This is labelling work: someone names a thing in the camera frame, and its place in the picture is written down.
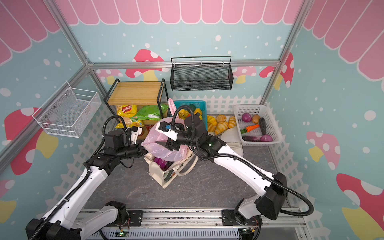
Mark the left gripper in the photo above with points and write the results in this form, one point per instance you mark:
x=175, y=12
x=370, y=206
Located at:
x=142, y=151

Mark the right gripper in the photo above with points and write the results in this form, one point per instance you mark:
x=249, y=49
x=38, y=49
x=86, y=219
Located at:
x=172, y=144

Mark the pink plastic grocery bag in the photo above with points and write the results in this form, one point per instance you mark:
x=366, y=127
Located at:
x=155, y=142

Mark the beige canvas tote bag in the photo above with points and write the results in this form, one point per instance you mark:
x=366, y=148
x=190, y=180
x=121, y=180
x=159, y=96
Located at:
x=180, y=168

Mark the purple candy bag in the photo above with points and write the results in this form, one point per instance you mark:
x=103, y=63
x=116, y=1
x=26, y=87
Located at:
x=161, y=163

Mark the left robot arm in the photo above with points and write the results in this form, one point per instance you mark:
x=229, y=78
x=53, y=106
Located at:
x=60, y=223

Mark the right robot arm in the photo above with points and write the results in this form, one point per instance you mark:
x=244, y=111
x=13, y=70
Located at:
x=271, y=189

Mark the banana bunch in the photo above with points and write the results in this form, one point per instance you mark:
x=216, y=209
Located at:
x=183, y=113

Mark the striped yellow bread roll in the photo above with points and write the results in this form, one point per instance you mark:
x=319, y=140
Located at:
x=212, y=123

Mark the green snack bag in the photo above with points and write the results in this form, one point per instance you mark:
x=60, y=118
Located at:
x=151, y=112

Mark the teal plastic fruit basket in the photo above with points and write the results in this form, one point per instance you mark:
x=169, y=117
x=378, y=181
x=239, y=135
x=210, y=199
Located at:
x=198, y=104

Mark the yellow chips bag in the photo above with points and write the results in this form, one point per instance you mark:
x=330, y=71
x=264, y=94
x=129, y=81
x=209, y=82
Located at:
x=127, y=112

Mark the long striped croissant bread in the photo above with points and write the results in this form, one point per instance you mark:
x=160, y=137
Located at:
x=221, y=127

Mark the round beige bread bun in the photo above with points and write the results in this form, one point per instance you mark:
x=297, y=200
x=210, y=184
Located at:
x=221, y=118

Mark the small striped bread roll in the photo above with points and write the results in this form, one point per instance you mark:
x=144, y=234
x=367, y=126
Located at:
x=232, y=122

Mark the purple onion back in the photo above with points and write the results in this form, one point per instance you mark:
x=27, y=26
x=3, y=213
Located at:
x=246, y=117

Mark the purple onion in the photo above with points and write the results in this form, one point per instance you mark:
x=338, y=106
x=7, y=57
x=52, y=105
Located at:
x=246, y=117
x=266, y=138

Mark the small orange carrot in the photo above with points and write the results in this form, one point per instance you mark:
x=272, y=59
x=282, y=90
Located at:
x=249, y=129

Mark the brown potato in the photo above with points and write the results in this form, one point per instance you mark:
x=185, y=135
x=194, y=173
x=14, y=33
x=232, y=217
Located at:
x=256, y=119

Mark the purple onion front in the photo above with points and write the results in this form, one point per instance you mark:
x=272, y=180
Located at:
x=266, y=138

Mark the white plastic vegetable basket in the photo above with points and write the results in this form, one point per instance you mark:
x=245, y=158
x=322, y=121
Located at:
x=263, y=112

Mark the wooden black-frame shelf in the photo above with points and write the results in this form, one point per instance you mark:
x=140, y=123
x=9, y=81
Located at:
x=137, y=93

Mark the black mesh wall basket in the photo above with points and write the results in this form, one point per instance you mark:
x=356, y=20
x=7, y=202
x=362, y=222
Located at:
x=210, y=73

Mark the white wire wall basket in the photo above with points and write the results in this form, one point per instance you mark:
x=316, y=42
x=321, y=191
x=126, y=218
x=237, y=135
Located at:
x=68, y=111

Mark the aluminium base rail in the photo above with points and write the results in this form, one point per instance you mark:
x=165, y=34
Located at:
x=202, y=224

